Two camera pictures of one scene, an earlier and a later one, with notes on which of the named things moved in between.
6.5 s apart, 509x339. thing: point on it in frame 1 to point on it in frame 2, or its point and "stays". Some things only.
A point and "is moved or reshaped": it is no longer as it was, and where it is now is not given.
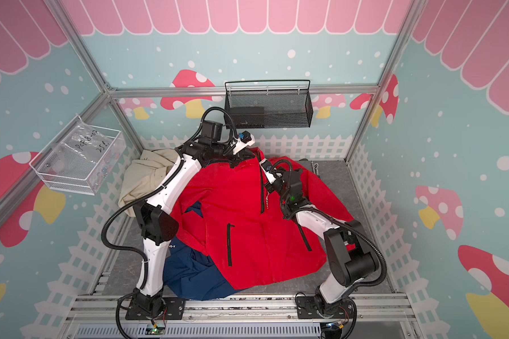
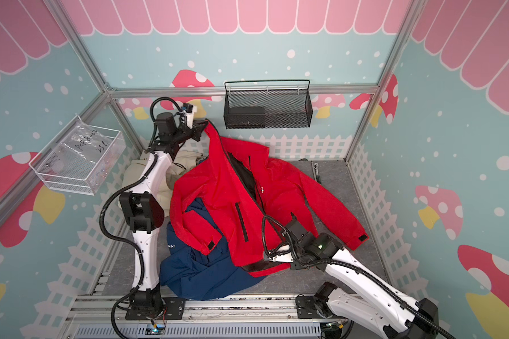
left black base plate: (173, 308) stays
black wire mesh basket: (270, 104) stays
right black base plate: (308, 308) stays
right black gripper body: (278, 188) to (298, 263)
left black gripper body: (223, 151) to (182, 133)
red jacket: (227, 212) is moved or reshaped
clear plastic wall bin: (80, 159) stays
